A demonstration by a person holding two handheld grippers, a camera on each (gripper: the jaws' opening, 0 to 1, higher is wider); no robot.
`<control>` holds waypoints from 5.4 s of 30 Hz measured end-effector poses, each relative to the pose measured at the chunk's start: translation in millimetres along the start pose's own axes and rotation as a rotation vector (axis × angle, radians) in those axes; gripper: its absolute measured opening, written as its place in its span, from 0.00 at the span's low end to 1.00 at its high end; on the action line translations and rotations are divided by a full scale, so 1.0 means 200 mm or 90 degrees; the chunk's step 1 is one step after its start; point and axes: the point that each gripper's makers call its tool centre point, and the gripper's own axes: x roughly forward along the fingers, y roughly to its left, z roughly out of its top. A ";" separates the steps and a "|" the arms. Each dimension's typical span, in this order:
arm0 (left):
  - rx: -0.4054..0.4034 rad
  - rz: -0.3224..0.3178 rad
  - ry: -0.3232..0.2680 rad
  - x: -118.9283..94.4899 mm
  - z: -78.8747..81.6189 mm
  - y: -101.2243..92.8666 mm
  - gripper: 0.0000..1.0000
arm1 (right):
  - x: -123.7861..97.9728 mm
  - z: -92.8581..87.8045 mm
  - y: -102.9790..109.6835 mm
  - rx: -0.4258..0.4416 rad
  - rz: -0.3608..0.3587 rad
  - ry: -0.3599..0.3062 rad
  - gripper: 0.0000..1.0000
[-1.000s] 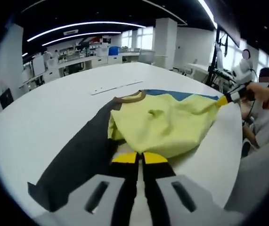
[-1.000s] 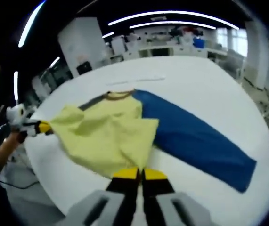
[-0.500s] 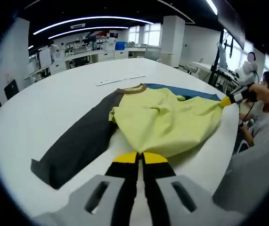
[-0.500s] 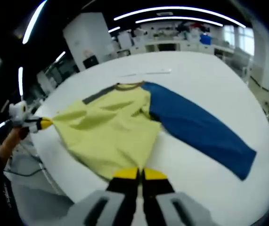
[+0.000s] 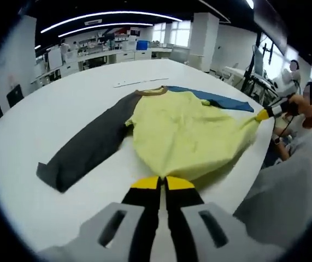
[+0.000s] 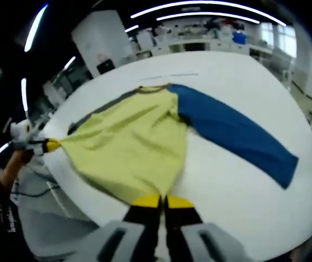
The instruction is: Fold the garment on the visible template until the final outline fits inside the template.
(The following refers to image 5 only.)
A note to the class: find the blue storage bin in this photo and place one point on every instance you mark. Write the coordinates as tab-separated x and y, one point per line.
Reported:
142	46

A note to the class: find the person's right hand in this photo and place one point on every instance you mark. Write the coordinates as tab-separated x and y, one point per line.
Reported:
299	107

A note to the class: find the thin white strip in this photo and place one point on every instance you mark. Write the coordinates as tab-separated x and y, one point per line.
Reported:
134	82

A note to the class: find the yellow garment with dark sleeves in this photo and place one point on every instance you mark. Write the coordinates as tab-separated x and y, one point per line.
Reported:
177	128

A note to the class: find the ceiling air vent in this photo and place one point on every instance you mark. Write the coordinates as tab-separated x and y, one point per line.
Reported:
93	22

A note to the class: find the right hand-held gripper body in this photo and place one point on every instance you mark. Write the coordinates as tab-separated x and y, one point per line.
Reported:
284	83

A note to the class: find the long ceiling light strip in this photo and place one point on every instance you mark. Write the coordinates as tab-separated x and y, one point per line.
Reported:
103	26
109	13

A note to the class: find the white lab counters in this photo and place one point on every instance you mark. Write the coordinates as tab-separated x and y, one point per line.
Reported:
98	58

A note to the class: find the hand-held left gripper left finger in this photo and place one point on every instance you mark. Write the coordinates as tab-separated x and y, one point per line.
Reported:
144	218

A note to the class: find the bright window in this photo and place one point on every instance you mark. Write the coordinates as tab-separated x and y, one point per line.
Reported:
173	34

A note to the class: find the white side desk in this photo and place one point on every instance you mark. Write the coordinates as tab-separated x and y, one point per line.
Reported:
235	72

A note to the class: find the black chair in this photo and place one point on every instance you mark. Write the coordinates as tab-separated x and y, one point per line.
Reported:
15	96

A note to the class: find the dark hanging screen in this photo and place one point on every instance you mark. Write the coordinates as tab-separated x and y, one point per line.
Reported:
271	24

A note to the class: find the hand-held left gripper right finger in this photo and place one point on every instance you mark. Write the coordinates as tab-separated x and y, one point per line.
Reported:
183	218

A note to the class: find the monitor on black stand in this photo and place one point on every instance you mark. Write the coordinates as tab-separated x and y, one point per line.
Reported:
258	60

